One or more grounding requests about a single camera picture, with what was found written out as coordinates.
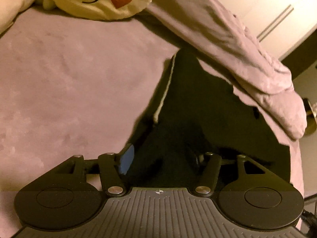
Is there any purple duvet blanket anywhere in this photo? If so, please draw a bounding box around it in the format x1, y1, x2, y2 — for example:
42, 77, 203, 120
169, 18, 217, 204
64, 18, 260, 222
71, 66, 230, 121
147, 0, 307, 140

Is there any black garment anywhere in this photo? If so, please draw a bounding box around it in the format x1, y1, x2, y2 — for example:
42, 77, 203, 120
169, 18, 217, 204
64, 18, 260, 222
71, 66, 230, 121
126, 49, 291, 187

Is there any round gold side table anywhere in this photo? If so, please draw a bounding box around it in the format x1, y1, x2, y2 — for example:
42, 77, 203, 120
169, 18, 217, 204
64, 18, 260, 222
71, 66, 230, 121
303, 98, 316, 136

